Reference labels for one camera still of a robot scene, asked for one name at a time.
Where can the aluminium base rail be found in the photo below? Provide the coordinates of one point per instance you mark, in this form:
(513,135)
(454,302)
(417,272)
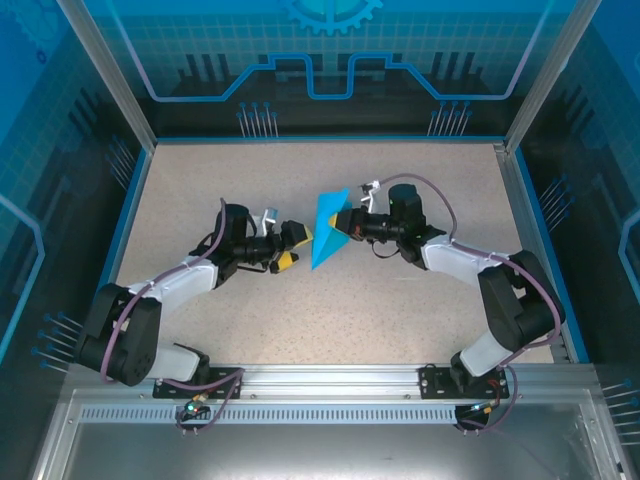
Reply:
(330,380)

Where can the aluminium side rail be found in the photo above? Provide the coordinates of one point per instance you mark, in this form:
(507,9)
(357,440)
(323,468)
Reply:
(531,250)

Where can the steel sheet tray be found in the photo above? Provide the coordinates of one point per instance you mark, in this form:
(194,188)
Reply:
(320,450)

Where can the blue paper sheet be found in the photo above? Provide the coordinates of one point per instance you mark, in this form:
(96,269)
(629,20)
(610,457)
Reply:
(322,245)

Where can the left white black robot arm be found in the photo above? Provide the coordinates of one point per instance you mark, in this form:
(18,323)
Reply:
(125,340)

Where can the aluminium frame post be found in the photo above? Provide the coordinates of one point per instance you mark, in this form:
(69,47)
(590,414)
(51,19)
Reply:
(545,75)
(115,80)

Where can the blue table edge strip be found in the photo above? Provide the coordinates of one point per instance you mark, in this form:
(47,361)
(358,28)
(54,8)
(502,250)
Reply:
(549,250)
(325,140)
(115,260)

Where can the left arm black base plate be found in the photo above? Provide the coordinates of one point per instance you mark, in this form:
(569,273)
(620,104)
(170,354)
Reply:
(225,385)

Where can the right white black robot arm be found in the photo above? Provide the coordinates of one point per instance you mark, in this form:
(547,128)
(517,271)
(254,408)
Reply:
(520,310)

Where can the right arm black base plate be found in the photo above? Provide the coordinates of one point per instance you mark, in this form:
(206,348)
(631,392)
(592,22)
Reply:
(435,382)

